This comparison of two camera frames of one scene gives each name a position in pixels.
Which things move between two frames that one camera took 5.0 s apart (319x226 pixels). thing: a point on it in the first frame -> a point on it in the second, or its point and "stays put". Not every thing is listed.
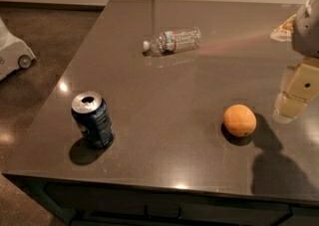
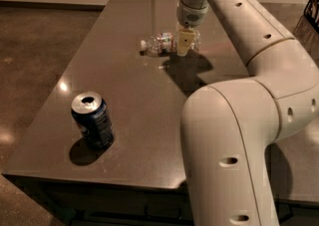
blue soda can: (91, 113) stays put
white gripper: (307, 36) -> (189, 16)
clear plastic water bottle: (168, 42) stays put
